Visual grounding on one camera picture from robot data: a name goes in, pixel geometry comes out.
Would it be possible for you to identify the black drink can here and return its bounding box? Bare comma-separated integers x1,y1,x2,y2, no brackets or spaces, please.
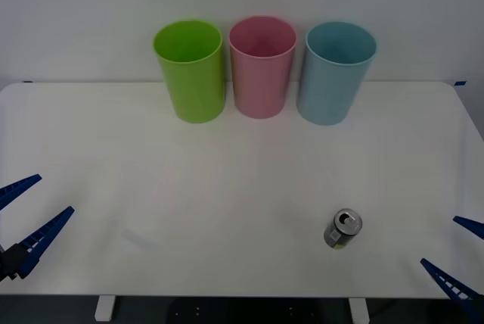
323,208,364,251

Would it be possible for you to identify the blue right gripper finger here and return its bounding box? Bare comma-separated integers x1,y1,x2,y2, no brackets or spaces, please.
420,257,484,324
452,216,484,242

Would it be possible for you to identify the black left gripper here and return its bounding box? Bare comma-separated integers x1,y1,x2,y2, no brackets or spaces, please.
0,173,76,282

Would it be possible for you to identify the pale blue plastic bin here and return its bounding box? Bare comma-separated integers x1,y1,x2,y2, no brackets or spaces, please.
296,20,378,127

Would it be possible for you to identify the pink plastic bin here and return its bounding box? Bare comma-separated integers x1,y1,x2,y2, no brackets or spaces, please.
228,15,298,120

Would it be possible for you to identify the white table leg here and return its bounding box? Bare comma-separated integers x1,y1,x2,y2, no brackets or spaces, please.
94,295,116,322
348,297,371,324

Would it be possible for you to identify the green plastic bin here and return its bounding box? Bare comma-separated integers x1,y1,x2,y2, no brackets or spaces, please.
152,19,227,125

